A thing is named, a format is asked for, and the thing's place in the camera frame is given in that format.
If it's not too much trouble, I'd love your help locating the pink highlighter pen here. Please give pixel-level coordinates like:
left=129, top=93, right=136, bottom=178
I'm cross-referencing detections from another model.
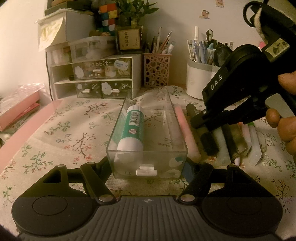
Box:
left=174, top=104, right=201, bottom=163

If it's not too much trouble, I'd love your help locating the orange cap highlighter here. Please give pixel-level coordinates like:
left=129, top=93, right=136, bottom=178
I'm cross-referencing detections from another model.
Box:
left=238, top=122, right=252, bottom=156

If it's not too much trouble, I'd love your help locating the green white glue stick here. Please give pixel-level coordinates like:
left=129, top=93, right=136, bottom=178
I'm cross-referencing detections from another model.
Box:
left=117, top=105, right=144, bottom=152

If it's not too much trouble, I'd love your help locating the black marker pen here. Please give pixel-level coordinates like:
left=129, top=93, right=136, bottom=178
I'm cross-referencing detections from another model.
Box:
left=186, top=103, right=219, bottom=156

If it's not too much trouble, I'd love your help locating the clear acrylic drawer box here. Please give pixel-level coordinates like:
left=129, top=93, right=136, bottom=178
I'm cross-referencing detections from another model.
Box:
left=106, top=88, right=188, bottom=180

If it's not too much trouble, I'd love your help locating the green cap highlighter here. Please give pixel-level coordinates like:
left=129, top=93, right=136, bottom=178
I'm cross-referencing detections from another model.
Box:
left=248, top=122, right=262, bottom=166

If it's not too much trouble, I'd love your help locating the purple clear mechanical pencil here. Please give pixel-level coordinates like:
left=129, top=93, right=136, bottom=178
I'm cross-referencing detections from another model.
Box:
left=234, top=157, right=241, bottom=166

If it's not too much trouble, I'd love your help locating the person right hand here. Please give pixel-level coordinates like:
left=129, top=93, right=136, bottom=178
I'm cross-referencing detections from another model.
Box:
left=265, top=70, right=296, bottom=164

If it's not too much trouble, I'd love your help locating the white flower pen holder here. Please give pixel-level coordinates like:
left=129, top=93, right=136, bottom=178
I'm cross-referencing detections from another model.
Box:
left=186, top=59, right=220, bottom=100

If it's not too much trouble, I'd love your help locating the black magnifying glass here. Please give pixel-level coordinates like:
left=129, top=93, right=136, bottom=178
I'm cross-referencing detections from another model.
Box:
left=214, top=45, right=232, bottom=67

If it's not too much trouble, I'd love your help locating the floral tablecloth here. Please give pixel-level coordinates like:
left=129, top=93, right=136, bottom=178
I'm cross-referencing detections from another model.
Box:
left=1, top=97, right=295, bottom=239

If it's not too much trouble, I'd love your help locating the clear oval bookmark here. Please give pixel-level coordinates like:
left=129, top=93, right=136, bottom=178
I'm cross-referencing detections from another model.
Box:
left=257, top=133, right=267, bottom=153

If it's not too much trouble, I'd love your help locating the pink perforated pen cup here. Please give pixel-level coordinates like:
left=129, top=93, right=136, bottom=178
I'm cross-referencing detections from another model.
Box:
left=143, top=53, right=171, bottom=88

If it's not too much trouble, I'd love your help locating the white rabbit drawer organizer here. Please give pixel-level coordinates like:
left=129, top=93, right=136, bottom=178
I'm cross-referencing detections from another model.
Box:
left=48, top=54, right=142, bottom=100

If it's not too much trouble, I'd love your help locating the pink box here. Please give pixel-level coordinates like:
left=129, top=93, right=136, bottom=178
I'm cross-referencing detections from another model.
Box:
left=1, top=85, right=40, bottom=131

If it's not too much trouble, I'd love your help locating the framed calligraphy sign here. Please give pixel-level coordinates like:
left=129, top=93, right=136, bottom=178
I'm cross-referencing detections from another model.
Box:
left=115, top=26, right=143, bottom=54

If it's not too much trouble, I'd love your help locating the clear small drawer unit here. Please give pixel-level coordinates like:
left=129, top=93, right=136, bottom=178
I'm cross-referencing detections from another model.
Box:
left=69, top=36, right=116, bottom=63

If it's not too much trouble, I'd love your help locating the green potted plant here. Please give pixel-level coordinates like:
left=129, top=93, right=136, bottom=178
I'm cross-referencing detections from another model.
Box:
left=114, top=0, right=159, bottom=26

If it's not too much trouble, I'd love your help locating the rubiks cube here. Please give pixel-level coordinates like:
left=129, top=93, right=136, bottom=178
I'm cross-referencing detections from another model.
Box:
left=95, top=3, right=119, bottom=36

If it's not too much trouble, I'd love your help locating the white storage box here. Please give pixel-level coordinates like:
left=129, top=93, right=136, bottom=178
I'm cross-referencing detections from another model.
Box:
left=36, top=9, right=95, bottom=52

